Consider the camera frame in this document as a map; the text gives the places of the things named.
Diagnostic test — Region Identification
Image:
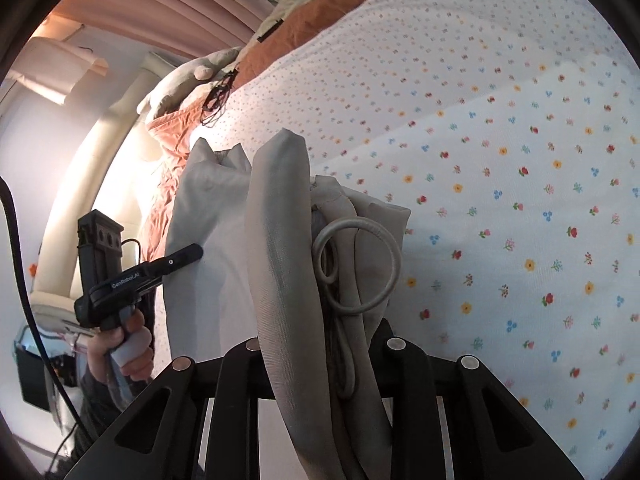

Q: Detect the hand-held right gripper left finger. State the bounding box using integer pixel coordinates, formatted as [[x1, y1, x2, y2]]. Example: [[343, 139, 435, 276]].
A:
[[60, 337, 278, 480]]

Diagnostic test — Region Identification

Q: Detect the person's left hand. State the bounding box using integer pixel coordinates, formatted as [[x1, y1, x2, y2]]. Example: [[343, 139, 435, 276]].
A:
[[89, 310, 155, 383]]

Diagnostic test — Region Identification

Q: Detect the small black item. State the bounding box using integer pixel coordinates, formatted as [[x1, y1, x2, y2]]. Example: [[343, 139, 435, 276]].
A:
[[255, 20, 286, 43]]

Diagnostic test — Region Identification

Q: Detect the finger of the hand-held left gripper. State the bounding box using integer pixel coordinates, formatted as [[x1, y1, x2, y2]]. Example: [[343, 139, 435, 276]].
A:
[[145, 243, 204, 286]]

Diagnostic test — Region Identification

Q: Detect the pink curtain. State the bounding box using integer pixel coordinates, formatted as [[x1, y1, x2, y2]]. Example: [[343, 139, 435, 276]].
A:
[[47, 0, 286, 61]]

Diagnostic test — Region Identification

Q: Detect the tangled black cord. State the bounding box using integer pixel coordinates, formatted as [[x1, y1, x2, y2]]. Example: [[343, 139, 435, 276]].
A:
[[200, 67, 241, 126]]

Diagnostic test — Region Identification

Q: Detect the cream padded headboard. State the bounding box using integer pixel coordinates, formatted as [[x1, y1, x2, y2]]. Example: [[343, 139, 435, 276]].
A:
[[30, 52, 171, 331]]

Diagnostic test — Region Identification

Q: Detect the floral bed sheet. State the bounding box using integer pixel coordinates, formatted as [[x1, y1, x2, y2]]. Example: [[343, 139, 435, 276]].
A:
[[197, 0, 640, 466]]

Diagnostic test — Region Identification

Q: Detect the beige coat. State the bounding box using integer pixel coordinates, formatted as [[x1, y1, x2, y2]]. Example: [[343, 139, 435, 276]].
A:
[[162, 127, 413, 480]]

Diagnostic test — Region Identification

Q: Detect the black cable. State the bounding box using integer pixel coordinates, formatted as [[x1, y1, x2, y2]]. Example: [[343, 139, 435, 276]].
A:
[[0, 175, 86, 436]]

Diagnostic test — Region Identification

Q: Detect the black box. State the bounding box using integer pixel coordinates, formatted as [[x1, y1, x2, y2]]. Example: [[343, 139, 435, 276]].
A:
[[14, 340, 56, 408]]

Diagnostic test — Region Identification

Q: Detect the white hanging garment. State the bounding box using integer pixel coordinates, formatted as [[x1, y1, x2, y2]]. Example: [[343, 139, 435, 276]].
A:
[[7, 15, 108, 106]]

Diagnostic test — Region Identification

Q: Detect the brown blanket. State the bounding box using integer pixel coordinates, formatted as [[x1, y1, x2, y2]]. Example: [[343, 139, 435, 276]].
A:
[[235, 0, 483, 91]]

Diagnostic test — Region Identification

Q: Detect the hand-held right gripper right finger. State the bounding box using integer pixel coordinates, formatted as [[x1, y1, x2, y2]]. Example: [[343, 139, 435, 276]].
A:
[[370, 317, 586, 480]]

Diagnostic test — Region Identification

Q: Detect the white pillow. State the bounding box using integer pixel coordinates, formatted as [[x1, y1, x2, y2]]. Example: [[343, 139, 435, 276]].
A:
[[136, 46, 246, 123]]

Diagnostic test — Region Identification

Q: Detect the person's left forearm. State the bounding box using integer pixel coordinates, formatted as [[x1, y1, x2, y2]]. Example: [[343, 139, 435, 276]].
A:
[[70, 365, 136, 461]]

